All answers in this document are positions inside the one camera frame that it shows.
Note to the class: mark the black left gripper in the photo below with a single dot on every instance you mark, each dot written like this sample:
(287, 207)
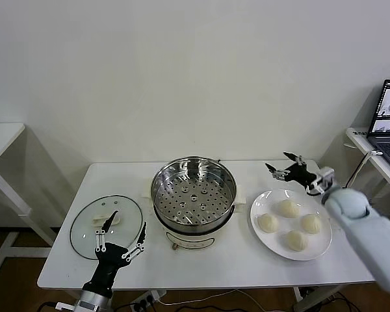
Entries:
(107, 260)

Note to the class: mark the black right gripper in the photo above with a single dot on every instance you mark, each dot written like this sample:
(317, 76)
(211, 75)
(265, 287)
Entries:
(300, 175)

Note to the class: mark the round glass pot lid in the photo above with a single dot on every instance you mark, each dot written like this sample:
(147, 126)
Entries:
(84, 227)

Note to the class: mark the white steamed baozi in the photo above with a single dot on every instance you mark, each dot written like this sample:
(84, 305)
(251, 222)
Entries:
(311, 224)
(268, 223)
(296, 240)
(288, 208)

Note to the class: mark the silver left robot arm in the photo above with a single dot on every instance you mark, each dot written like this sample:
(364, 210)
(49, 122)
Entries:
(92, 302)

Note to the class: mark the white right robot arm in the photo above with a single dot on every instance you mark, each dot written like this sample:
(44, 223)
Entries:
(360, 221)

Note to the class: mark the stainless steel steamer basket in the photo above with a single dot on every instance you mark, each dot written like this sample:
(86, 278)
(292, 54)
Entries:
(229, 195)

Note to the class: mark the cream electric cooker base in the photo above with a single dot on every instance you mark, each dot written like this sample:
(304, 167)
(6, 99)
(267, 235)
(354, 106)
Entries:
(188, 240)

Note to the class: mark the white power strip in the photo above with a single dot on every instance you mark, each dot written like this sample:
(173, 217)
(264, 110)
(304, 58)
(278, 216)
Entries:
(146, 297)

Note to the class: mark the white laptop side table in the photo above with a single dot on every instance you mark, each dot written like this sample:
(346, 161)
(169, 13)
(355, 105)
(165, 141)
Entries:
(360, 139)

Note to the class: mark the white round plate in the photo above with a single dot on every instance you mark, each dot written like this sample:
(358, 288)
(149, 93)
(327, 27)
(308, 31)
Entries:
(273, 247)

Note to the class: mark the grey open laptop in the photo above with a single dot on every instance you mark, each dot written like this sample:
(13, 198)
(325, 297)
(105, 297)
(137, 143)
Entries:
(386, 146)

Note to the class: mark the white empty side table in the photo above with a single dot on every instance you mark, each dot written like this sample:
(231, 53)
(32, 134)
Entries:
(3, 136)

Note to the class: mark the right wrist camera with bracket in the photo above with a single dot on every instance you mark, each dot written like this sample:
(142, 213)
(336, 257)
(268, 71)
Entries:
(325, 175)

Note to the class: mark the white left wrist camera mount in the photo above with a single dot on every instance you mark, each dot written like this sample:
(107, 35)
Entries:
(65, 305)

